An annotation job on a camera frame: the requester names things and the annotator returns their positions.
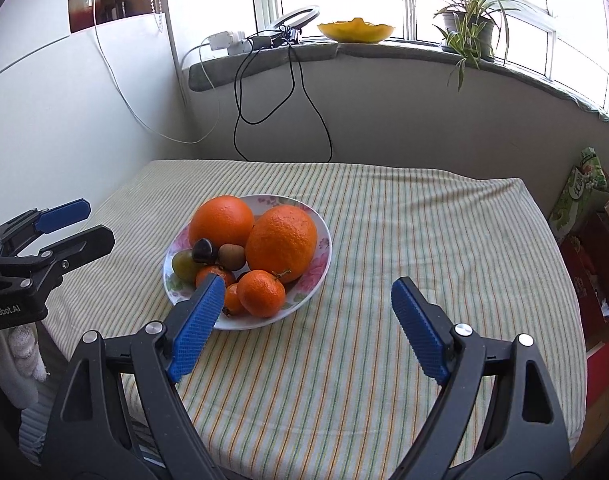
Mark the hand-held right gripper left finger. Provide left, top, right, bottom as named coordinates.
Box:
left=45, top=273, right=230, bottom=480

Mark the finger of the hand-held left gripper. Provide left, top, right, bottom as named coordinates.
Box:
left=32, top=225, right=116, bottom=283
left=0, top=199, right=92, bottom=258

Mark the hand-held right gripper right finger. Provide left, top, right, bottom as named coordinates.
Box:
left=389, top=276, right=571, bottom=480

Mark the orange kumquat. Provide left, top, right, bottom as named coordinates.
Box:
left=223, top=282, right=248, bottom=317

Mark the small tangerine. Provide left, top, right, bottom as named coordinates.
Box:
left=194, top=265, right=236, bottom=291

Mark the green grape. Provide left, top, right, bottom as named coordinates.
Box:
left=171, top=249, right=201, bottom=282

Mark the tangerine with stem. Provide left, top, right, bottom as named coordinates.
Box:
left=237, top=269, right=291, bottom=319

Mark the brown longan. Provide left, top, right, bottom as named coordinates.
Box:
left=218, top=243, right=246, bottom=270

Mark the large smooth orange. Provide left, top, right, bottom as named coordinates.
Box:
left=188, top=195, right=256, bottom=251

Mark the floral white plate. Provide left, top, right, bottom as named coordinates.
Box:
left=163, top=194, right=332, bottom=332

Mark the large bumpy orange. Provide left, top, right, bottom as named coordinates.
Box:
left=245, top=205, right=318, bottom=284

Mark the person's left hand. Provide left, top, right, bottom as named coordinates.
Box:
left=0, top=322, right=49, bottom=406

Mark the striped tablecloth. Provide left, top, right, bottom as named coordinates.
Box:
left=44, top=159, right=585, bottom=480

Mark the white board panel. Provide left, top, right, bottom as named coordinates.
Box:
left=0, top=15, right=185, bottom=241

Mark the red cardboard box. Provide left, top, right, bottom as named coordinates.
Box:
left=559, top=192, right=609, bottom=356

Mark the red container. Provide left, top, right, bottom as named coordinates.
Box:
left=584, top=340, right=609, bottom=411

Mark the green printed bag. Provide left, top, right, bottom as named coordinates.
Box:
left=549, top=147, right=609, bottom=246

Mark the white power adapter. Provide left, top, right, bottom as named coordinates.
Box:
left=207, top=31, right=253, bottom=55

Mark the grey window sill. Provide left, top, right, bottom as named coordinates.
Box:
left=182, top=40, right=609, bottom=138

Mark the yellow bowl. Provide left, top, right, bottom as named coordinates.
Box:
left=317, top=17, right=396, bottom=44

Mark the potted spider plant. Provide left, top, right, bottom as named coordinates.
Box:
left=411, top=0, right=535, bottom=92

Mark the white cable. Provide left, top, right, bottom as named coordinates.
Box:
left=87, top=0, right=220, bottom=145

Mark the black cable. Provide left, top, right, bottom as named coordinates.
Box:
left=233, top=30, right=333, bottom=163

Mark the black ring light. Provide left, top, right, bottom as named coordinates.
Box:
left=264, top=4, right=321, bottom=37

